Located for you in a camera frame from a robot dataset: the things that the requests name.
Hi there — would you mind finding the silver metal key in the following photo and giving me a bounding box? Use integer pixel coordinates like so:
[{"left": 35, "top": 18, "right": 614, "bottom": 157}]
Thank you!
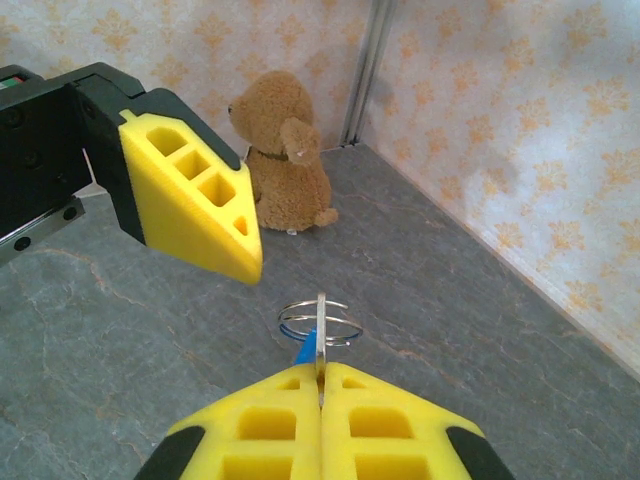
[{"left": 315, "top": 292, "right": 329, "bottom": 381}]

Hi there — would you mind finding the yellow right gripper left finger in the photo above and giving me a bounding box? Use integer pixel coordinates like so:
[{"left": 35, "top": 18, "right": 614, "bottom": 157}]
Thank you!
[{"left": 133, "top": 363, "right": 321, "bottom": 480}]

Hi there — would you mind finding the silver wire keyring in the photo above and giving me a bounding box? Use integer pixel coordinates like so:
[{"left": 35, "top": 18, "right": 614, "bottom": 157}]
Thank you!
[{"left": 277, "top": 298, "right": 364, "bottom": 347}]

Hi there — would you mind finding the aluminium frame post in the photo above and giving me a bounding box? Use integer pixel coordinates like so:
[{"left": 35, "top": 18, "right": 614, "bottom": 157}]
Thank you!
[{"left": 339, "top": 0, "right": 401, "bottom": 146}]

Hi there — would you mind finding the blue plastic key tag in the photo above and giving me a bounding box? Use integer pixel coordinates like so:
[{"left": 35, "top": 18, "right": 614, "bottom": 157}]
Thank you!
[{"left": 292, "top": 327, "right": 319, "bottom": 367}]

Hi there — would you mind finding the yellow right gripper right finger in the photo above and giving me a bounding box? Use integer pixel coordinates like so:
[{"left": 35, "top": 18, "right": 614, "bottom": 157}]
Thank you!
[{"left": 319, "top": 362, "right": 516, "bottom": 480}]

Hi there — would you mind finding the brown plush dog toy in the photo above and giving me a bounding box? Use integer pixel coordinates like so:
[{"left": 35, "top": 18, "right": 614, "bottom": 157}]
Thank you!
[{"left": 228, "top": 69, "right": 340, "bottom": 235}]

